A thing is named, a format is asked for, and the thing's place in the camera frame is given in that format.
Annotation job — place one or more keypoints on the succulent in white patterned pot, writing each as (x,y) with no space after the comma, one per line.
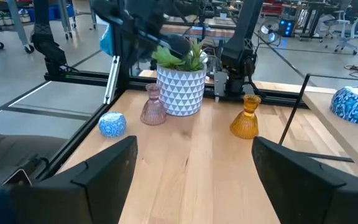
(182,93)

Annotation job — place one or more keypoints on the pink ribbed glass candlestick holder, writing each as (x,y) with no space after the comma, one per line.
(153,112)

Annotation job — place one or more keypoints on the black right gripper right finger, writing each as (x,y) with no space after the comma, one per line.
(306,199)

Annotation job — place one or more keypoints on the grey wheeled utility cart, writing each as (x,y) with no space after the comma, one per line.
(20,31)

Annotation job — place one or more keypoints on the blue patterned round candle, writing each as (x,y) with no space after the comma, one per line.
(112,126)
(353,107)

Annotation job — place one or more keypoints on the teal bag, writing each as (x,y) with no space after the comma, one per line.
(107,43)

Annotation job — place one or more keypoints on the black desk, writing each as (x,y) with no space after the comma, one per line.
(309,18)

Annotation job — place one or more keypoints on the black aluminium table frame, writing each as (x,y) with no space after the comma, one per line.
(82,79)

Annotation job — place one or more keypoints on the wooden shelf with black legs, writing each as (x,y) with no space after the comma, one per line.
(346,137)

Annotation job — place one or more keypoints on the wooden workbench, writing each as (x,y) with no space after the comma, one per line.
(197,32)

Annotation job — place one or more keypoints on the blue-lit device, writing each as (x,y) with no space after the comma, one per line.
(286,28)

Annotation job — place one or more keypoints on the round fan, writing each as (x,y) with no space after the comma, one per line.
(269,32)

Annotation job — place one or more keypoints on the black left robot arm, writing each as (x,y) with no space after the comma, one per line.
(241,53)

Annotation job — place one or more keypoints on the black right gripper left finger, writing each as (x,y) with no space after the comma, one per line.
(98,193)

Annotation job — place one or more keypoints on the grey office chair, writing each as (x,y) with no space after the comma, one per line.
(357,26)

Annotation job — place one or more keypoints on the grey wheeled rack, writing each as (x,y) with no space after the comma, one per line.
(64,18)

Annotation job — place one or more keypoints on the amber ribbed glass candlestick holder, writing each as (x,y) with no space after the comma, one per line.
(245,124)

